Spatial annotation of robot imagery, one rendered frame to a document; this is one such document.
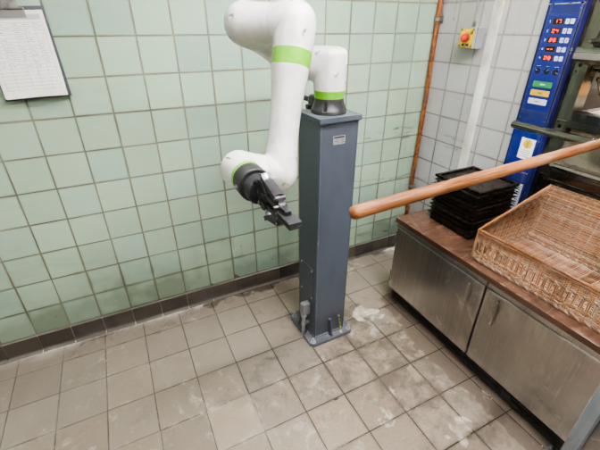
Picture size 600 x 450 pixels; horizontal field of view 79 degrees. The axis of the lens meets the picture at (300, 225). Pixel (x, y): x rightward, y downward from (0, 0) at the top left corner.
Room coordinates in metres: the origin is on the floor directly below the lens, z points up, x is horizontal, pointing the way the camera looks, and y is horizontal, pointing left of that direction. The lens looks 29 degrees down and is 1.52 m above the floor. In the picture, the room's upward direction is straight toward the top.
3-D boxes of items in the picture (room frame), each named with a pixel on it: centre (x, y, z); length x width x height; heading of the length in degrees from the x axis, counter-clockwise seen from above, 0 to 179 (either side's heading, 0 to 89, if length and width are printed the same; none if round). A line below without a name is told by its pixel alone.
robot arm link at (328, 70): (1.56, -0.11, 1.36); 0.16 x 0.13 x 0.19; 70
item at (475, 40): (2.18, -0.92, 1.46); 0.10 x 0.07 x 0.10; 26
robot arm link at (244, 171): (0.90, 0.12, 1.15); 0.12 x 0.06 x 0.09; 116
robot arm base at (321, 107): (1.61, -0.09, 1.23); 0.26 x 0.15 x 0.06; 27
